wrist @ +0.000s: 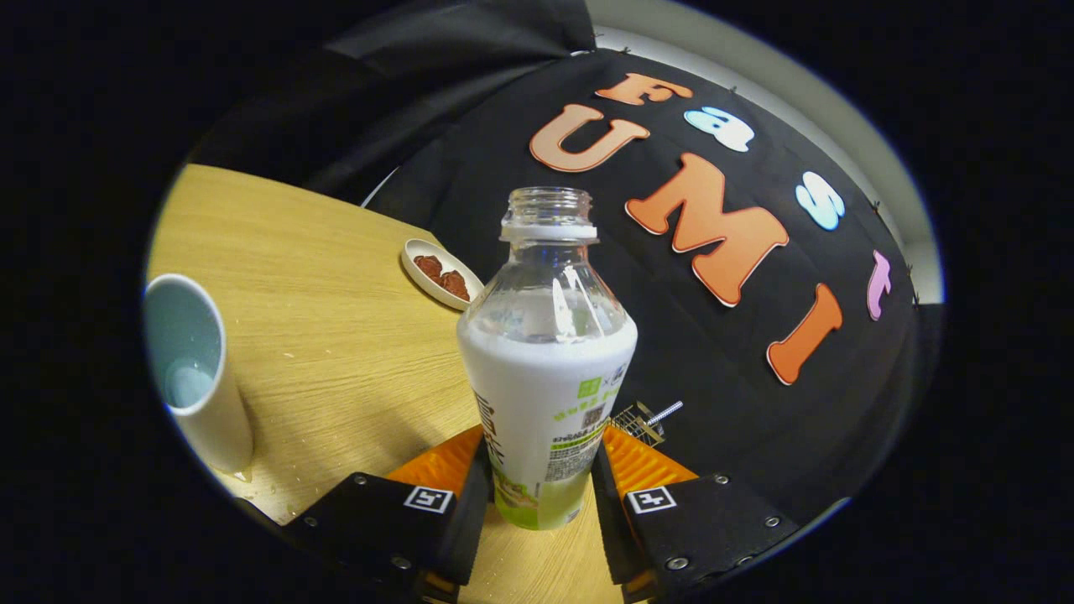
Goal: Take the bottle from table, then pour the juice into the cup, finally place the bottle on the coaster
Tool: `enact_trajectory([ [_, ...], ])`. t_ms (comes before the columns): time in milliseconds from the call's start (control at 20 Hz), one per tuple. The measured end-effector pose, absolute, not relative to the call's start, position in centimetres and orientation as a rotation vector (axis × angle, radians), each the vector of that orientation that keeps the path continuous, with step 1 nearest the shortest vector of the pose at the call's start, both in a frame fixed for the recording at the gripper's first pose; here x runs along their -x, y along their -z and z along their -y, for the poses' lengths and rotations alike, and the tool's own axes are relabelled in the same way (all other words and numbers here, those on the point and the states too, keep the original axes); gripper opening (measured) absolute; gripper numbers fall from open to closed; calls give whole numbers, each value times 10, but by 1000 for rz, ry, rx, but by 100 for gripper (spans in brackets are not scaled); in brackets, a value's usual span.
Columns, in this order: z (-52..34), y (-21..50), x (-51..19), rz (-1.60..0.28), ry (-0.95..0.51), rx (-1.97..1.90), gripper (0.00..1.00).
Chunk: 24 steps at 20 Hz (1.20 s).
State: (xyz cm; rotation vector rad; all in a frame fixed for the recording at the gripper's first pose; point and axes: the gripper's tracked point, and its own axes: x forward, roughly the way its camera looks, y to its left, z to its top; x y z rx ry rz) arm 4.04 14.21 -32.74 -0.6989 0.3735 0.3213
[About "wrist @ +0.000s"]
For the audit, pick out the brown food piece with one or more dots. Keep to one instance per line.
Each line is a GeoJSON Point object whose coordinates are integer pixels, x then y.
{"type": "Point", "coordinates": [456, 285]}
{"type": "Point", "coordinates": [428, 267]}

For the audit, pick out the small white oval plate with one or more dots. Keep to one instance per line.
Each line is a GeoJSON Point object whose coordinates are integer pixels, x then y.
{"type": "Point", "coordinates": [419, 281]}

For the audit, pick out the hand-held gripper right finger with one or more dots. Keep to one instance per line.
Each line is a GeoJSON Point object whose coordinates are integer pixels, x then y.
{"type": "Point", "coordinates": [608, 528]}

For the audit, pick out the wooden table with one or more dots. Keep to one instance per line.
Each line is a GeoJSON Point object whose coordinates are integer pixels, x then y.
{"type": "Point", "coordinates": [336, 352]}

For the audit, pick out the black backdrop cloth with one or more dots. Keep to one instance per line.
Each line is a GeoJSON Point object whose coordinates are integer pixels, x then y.
{"type": "Point", "coordinates": [503, 101]}

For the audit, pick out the white ceramic cup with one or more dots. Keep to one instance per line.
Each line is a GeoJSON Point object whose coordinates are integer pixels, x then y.
{"type": "Point", "coordinates": [222, 419]}

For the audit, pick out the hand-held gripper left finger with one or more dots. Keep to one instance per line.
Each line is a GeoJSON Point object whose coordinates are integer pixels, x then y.
{"type": "Point", "coordinates": [470, 528]}

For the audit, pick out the clear white-label juice bottle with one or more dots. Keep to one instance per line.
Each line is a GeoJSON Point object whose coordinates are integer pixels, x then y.
{"type": "Point", "coordinates": [545, 394]}

